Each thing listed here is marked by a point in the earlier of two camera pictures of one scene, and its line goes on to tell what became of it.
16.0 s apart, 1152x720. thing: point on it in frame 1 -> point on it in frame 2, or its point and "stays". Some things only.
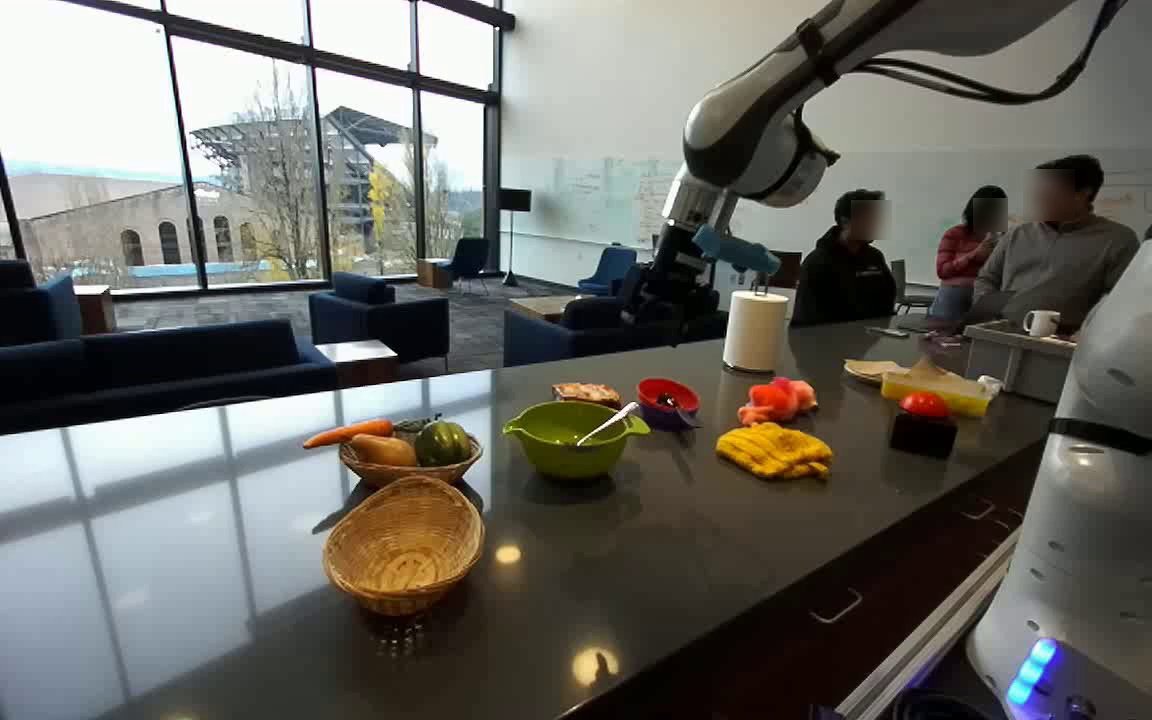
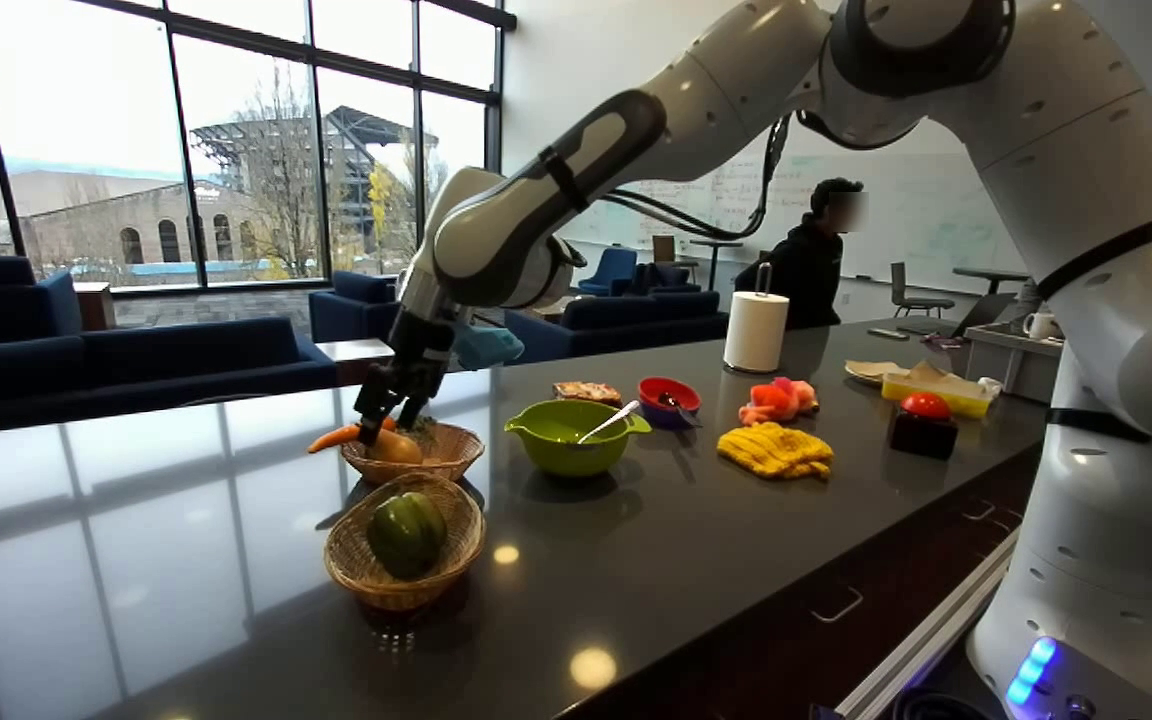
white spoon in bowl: x=607 y=422 stays
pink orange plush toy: x=778 y=399 stays
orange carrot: x=370 y=424 stays
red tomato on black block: x=925 y=424 stays
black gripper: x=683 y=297 -> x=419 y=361
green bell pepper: x=443 y=440 -> x=411 y=532
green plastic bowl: x=572 y=438 stays
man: x=849 y=276 -> x=807 y=259
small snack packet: x=587 y=393 stays
